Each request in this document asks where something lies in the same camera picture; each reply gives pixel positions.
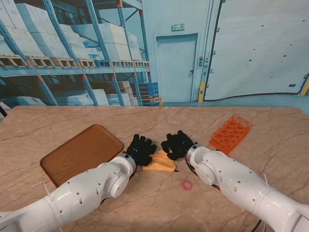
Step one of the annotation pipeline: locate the brown wooden tray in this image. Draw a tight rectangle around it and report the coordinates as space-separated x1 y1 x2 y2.
40 124 124 188

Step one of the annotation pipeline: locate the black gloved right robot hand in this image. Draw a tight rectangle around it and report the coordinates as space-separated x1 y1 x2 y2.
161 130 195 161

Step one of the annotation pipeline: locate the printed warehouse backdrop banner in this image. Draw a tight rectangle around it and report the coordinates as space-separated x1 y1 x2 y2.
0 0 309 108

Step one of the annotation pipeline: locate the pink rubber band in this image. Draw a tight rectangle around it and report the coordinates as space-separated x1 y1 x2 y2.
182 179 194 191

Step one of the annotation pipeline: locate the orange test tube rack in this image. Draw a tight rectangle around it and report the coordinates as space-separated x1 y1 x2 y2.
209 114 254 156

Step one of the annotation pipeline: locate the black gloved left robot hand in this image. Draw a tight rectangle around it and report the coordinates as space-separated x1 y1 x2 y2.
123 134 158 167

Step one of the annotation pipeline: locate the yellow cloth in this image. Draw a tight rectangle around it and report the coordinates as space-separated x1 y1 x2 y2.
141 148 177 173

